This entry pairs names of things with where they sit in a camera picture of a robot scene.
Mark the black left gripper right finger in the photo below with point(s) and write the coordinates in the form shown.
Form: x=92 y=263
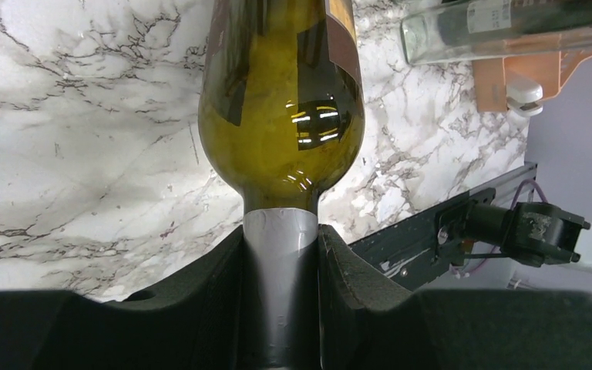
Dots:
x=370 y=322

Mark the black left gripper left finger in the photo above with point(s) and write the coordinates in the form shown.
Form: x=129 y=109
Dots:
x=185 y=321

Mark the dark bottle silver cap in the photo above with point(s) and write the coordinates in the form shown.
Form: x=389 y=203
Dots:
x=281 y=119

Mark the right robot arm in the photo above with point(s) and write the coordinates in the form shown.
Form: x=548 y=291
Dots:
x=533 y=234

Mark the small round tape roll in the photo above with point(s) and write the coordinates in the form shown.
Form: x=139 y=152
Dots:
x=523 y=96

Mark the peach plastic desk organizer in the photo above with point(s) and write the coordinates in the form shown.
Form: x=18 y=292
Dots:
x=551 y=70

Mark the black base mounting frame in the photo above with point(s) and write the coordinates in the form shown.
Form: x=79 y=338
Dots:
x=417 y=250

